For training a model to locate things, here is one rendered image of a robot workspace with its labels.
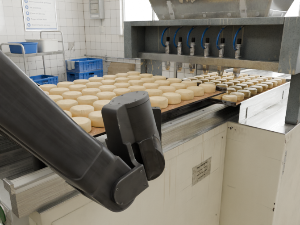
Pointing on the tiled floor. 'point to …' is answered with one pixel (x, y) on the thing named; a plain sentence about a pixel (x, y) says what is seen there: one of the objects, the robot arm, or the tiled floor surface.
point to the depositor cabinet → (261, 169)
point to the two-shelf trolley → (37, 52)
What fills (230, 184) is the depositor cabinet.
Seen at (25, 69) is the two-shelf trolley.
